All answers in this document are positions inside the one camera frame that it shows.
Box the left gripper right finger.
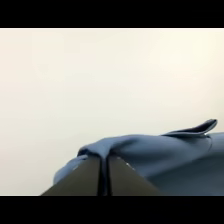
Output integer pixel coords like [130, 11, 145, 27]
[106, 154, 164, 197]

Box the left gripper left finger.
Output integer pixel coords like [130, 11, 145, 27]
[41, 155, 102, 197]

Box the blue shirt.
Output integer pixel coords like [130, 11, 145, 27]
[53, 118, 224, 197]

